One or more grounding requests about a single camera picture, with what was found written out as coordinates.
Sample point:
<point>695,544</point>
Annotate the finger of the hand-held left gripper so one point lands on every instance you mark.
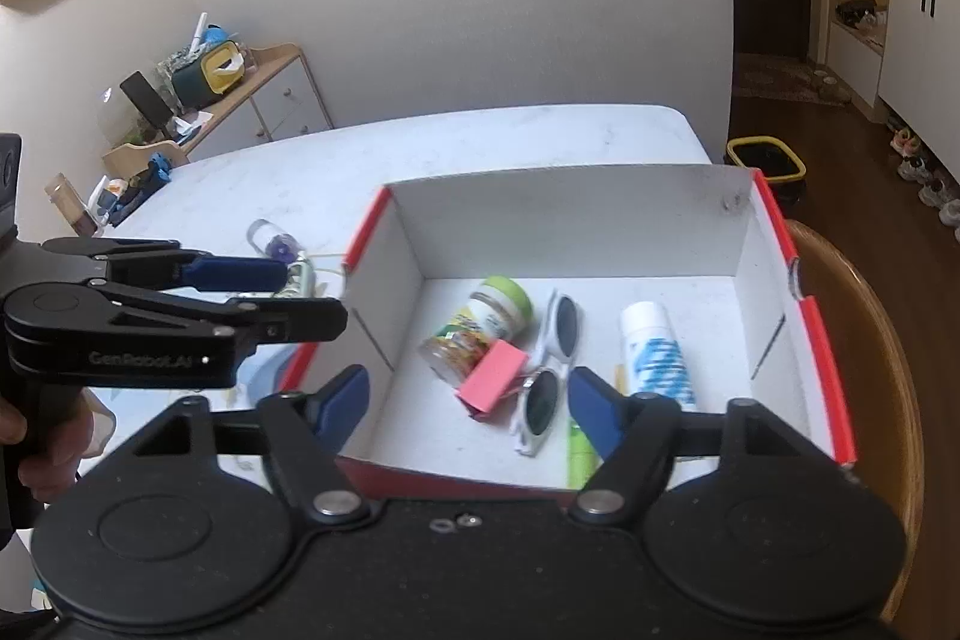
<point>300,319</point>
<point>232,272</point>

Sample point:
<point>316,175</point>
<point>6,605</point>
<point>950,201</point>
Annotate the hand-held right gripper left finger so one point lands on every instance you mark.
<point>341,400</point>

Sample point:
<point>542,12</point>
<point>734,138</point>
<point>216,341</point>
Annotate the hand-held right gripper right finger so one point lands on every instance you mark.
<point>592,407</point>

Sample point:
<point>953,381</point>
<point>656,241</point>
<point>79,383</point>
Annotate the small yellow box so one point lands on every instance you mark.
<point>620,381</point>

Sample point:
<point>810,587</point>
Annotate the clear bottle silver cap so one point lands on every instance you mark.
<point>266,235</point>

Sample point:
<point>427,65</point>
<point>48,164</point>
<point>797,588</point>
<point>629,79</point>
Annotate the white sunglasses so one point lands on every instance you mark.
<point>540,400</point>

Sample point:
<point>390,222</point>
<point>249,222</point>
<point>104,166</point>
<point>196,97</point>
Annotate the green highlighter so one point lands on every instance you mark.
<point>581,460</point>

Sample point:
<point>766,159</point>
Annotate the white tube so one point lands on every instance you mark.
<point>656,347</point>

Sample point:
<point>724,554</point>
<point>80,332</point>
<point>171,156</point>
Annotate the pink sticky note block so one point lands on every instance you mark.
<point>491,377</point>

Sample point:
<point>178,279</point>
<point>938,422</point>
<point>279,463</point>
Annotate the green-lid jar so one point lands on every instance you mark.
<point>480,325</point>

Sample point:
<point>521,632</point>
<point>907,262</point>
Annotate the red cardboard box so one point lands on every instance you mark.
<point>562,220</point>

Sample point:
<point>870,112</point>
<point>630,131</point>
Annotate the person's left hand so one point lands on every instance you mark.
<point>52,452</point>

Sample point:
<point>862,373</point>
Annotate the white wooden-top side cabinet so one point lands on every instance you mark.
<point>285,100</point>

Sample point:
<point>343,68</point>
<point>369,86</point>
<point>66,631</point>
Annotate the white pen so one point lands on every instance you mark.
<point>199,33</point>

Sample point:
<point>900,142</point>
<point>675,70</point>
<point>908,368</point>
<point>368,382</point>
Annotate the yellow-rimmed black bin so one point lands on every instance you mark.
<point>765,156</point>

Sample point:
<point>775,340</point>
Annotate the wooden chair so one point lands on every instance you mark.
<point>892,340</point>

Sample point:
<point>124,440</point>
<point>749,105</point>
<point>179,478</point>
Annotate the patterned door mat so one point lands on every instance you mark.
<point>787,81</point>

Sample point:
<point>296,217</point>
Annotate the row of shoes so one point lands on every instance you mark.
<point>926,175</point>

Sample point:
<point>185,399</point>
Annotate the black bag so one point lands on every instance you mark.
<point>855,12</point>

